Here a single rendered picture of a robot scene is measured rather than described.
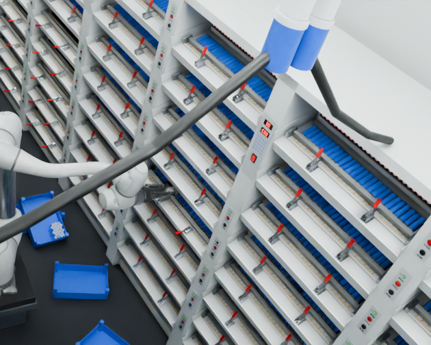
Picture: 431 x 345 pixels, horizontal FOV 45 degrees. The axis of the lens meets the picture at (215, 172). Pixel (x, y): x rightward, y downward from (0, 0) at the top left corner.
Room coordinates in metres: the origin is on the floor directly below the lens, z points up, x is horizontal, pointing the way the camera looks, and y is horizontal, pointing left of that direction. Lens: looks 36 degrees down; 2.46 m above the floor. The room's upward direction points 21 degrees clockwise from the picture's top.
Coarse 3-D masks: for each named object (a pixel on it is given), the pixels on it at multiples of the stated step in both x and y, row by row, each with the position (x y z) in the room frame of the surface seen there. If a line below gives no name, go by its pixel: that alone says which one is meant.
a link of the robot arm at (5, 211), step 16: (0, 112) 1.79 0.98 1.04; (0, 128) 1.67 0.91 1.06; (16, 128) 1.74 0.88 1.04; (16, 144) 1.71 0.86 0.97; (0, 176) 1.69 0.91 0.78; (0, 192) 1.69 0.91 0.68; (0, 208) 1.69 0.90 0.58; (16, 208) 1.80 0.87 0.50; (0, 224) 1.67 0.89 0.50; (16, 240) 1.68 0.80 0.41
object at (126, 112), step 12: (96, 60) 2.61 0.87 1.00; (84, 72) 2.56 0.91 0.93; (96, 72) 2.57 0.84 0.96; (96, 84) 2.49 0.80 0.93; (108, 84) 2.49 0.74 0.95; (108, 96) 2.41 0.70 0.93; (120, 96) 2.40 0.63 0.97; (108, 108) 2.37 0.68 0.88; (120, 108) 2.34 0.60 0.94; (132, 108) 2.32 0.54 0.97; (120, 120) 2.27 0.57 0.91; (132, 120) 2.26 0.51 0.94; (132, 132) 2.19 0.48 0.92
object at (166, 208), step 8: (152, 168) 2.14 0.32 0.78; (144, 184) 2.06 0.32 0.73; (168, 184) 2.08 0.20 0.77; (168, 200) 1.99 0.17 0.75; (160, 208) 1.97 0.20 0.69; (168, 208) 1.94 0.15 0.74; (168, 216) 1.91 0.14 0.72; (176, 216) 1.90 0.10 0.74; (176, 224) 1.86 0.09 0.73; (184, 224) 1.87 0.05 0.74; (184, 232) 1.83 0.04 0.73; (192, 232) 1.83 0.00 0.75; (192, 240) 1.79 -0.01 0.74; (200, 240) 1.80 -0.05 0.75; (192, 248) 1.78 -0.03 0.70; (200, 248) 1.76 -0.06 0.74; (200, 256) 1.73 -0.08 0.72
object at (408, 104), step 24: (240, 0) 2.26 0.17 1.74; (264, 0) 2.38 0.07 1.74; (264, 24) 2.08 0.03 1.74; (336, 48) 2.12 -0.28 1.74; (360, 48) 2.23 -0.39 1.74; (336, 72) 1.87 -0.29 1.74; (360, 72) 1.96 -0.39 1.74; (384, 72) 2.06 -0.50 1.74; (360, 96) 1.74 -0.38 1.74; (384, 96) 1.83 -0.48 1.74; (408, 96) 1.91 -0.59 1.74; (408, 120) 1.69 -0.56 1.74
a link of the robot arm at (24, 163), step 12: (24, 156) 1.61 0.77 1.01; (12, 168) 1.57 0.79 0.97; (24, 168) 1.59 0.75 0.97; (36, 168) 1.61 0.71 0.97; (48, 168) 1.63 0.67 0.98; (60, 168) 1.65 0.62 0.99; (72, 168) 1.66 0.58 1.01; (84, 168) 1.67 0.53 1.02; (96, 168) 1.68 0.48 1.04; (132, 168) 1.71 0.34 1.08; (144, 168) 1.74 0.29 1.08; (120, 180) 1.68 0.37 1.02; (132, 180) 1.69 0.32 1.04; (144, 180) 1.72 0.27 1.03; (120, 192) 1.70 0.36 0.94; (132, 192) 1.70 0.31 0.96
